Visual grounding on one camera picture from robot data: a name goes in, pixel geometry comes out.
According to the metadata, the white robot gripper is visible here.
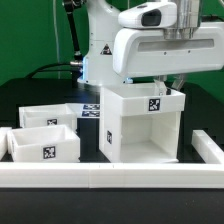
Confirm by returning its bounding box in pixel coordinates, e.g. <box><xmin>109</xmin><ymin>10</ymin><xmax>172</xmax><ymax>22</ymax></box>
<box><xmin>113</xmin><ymin>22</ymin><xmax>224</xmax><ymax>96</ymax></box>

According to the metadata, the white drawer cabinet box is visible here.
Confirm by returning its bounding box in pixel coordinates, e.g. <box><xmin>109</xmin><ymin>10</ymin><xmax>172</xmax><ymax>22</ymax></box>
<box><xmin>99</xmin><ymin>83</ymin><xmax>185</xmax><ymax>163</ymax></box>

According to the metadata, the white drawer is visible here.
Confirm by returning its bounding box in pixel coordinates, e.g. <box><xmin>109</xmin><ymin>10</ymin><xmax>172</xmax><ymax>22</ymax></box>
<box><xmin>7</xmin><ymin>125</ymin><xmax>80</xmax><ymax>163</ymax></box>
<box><xmin>19</xmin><ymin>104</ymin><xmax>77</xmax><ymax>130</ymax></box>

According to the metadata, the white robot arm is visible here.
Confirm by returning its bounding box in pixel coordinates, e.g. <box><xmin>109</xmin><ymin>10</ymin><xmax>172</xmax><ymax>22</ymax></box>
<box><xmin>79</xmin><ymin>0</ymin><xmax>224</xmax><ymax>95</ymax></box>

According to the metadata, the white marker sheet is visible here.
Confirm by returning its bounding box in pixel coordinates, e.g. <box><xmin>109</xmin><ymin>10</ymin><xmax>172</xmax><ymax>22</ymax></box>
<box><xmin>67</xmin><ymin>103</ymin><xmax>100</xmax><ymax>118</ymax></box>

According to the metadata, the white right fence rail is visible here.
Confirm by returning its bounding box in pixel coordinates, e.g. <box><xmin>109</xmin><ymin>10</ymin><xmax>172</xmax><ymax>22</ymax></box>
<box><xmin>191</xmin><ymin>130</ymin><xmax>224</xmax><ymax>165</ymax></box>

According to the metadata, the white fence rail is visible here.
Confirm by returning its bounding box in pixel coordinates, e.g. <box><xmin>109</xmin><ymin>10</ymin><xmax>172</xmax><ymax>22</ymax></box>
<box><xmin>0</xmin><ymin>162</ymin><xmax>224</xmax><ymax>189</ymax></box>
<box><xmin>0</xmin><ymin>127</ymin><xmax>12</xmax><ymax>160</ymax></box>
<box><xmin>191</xmin><ymin>130</ymin><xmax>224</xmax><ymax>165</ymax></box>

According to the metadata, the black cable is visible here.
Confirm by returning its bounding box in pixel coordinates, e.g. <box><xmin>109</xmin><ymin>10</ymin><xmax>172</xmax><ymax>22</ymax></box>
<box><xmin>25</xmin><ymin>62</ymin><xmax>83</xmax><ymax>79</ymax></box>

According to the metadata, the white front fence rail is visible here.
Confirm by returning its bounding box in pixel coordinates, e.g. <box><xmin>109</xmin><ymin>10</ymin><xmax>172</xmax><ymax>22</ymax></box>
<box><xmin>0</xmin><ymin>162</ymin><xmax>224</xmax><ymax>189</ymax></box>

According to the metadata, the grey hanging cable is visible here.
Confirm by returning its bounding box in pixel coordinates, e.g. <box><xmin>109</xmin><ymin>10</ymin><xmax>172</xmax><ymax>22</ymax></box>
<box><xmin>52</xmin><ymin>0</ymin><xmax>62</xmax><ymax>80</ymax></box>

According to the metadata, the white left fence rail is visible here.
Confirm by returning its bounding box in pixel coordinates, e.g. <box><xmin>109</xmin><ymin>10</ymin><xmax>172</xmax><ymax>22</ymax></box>
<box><xmin>0</xmin><ymin>127</ymin><xmax>12</xmax><ymax>160</ymax></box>

